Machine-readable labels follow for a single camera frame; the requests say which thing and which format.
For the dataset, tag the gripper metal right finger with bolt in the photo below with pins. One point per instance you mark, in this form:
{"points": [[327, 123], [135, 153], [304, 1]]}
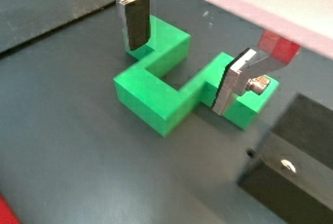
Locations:
{"points": [[244, 73]]}

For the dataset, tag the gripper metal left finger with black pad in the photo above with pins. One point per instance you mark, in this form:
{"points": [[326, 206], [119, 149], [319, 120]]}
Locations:
{"points": [[135, 12]]}

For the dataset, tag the green stepped block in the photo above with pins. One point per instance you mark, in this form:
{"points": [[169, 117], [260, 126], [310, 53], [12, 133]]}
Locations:
{"points": [[160, 102]]}

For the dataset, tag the black fixture block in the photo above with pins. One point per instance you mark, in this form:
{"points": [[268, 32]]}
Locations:
{"points": [[290, 174]]}

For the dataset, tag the red base board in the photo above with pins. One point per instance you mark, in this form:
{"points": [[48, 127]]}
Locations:
{"points": [[8, 215]]}

